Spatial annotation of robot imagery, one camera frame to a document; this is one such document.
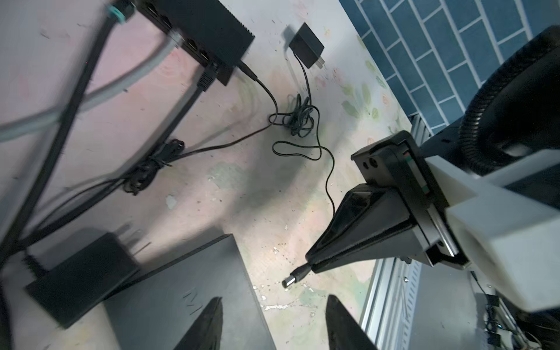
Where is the long black ethernet cable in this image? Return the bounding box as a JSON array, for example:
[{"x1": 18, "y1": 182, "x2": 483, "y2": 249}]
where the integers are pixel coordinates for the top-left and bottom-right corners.
[{"x1": 17, "y1": 60, "x2": 220, "y2": 248}]

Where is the black power adapter with cord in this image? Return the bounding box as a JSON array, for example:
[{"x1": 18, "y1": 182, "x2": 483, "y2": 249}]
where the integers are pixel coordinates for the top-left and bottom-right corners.
[{"x1": 23, "y1": 60, "x2": 281, "y2": 330}]

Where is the aluminium front rail frame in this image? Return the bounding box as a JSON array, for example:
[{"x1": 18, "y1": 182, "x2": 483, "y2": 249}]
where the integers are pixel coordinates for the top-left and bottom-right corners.
[{"x1": 358, "y1": 113, "x2": 432, "y2": 350}]

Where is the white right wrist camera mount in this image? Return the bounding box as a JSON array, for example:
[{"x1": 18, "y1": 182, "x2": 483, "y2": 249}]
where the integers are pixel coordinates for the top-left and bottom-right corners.
[{"x1": 427, "y1": 150, "x2": 559, "y2": 312}]

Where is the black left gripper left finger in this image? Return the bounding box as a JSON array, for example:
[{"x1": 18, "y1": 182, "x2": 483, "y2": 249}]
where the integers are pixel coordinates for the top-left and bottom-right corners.
[{"x1": 174, "y1": 297, "x2": 223, "y2": 350}]

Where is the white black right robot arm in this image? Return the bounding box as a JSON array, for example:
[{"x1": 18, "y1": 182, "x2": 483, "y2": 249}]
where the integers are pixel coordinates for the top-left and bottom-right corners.
[{"x1": 293, "y1": 26, "x2": 559, "y2": 280}]

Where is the black ethernet cable loop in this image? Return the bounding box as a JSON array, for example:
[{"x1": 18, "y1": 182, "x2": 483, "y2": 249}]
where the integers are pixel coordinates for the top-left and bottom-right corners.
[{"x1": 0, "y1": 0, "x2": 137, "y2": 263}]

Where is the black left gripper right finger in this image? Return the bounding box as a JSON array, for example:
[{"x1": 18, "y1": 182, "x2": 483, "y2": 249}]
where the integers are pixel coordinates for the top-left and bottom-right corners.
[{"x1": 325, "y1": 295, "x2": 378, "y2": 350}]

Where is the thin black wire tangle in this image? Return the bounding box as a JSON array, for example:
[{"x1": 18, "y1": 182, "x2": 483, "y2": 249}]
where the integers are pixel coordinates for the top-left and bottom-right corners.
[{"x1": 267, "y1": 22, "x2": 337, "y2": 290}]

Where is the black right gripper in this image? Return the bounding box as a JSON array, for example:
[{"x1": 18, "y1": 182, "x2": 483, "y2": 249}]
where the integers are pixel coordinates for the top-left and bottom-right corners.
[{"x1": 306, "y1": 131, "x2": 470, "y2": 274}]

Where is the large black box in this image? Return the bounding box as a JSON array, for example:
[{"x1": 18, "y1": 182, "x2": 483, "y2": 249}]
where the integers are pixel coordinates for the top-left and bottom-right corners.
[{"x1": 104, "y1": 234, "x2": 276, "y2": 349}]

